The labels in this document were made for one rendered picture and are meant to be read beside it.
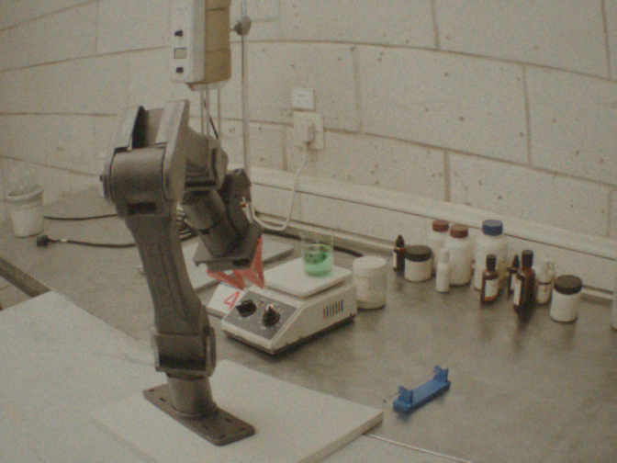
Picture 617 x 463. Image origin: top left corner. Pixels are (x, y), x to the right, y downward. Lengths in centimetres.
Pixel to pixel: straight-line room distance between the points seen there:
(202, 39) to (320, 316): 60
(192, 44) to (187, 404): 78
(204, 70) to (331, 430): 83
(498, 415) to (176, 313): 47
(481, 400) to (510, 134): 64
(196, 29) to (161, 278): 73
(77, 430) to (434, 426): 53
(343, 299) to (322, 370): 18
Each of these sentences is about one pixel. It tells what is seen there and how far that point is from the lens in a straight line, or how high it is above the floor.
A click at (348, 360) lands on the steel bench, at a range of 126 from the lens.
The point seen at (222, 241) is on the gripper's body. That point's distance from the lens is 118.
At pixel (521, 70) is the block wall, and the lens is 152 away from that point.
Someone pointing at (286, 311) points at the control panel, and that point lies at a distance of 131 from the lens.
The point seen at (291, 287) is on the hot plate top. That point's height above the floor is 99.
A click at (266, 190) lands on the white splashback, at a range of 193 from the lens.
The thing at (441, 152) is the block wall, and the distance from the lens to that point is 166.
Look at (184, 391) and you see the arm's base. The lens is 103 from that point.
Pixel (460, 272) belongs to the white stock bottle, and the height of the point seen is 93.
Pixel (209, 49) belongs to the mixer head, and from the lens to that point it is 158.
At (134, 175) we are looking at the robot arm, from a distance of 85.
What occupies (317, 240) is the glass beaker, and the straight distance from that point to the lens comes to 133.
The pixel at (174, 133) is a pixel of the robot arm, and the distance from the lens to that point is 86.
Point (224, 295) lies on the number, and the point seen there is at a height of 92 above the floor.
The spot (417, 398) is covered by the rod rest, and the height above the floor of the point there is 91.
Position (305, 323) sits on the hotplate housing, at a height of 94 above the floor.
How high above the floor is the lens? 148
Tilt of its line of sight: 18 degrees down
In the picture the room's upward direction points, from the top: 3 degrees counter-clockwise
